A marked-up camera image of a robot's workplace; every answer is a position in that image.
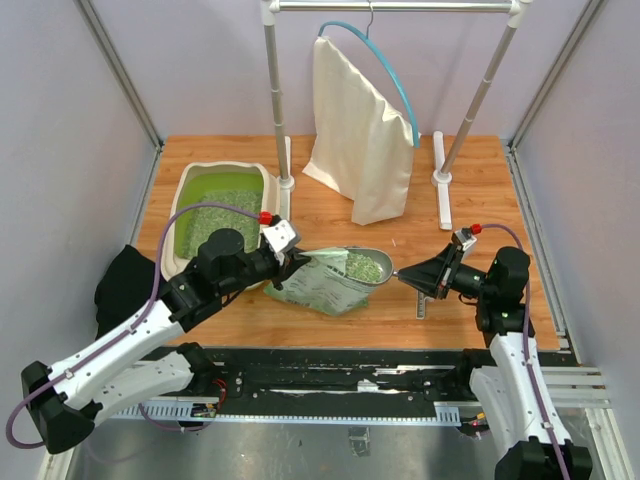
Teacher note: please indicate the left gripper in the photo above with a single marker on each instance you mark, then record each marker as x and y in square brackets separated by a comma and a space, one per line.
[291, 261]

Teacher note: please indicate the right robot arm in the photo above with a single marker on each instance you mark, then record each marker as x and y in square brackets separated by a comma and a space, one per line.
[506, 376]

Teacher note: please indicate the cream green litter box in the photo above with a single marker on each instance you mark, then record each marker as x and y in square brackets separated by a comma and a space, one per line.
[218, 195]

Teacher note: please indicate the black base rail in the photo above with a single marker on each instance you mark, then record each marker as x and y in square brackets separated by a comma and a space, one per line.
[343, 383]

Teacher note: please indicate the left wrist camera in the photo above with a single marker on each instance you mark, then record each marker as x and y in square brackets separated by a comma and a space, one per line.
[281, 237]

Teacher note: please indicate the blue clothes hanger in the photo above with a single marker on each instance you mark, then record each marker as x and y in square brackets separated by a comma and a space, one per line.
[363, 37]

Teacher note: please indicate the green cat litter bag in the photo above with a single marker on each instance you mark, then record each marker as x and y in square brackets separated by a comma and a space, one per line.
[323, 285]

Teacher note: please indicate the black cloth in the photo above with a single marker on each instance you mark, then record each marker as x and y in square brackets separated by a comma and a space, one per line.
[124, 289]

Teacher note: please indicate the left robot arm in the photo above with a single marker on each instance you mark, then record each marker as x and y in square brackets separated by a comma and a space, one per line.
[69, 399]

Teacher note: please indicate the piano pattern bag clip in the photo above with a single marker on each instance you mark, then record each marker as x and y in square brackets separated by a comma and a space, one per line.
[421, 305]

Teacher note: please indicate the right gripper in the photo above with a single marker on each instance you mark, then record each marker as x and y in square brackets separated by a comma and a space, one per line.
[436, 275]

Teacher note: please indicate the grey metal scoop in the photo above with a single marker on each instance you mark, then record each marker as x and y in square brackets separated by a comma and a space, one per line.
[369, 266]

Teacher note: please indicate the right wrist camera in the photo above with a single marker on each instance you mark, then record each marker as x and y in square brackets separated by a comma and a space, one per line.
[465, 241]

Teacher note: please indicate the cream cloth bag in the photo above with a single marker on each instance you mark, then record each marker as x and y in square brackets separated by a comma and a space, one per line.
[364, 148]

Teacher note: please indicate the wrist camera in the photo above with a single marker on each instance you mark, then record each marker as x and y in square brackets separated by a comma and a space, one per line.
[281, 237]
[465, 241]

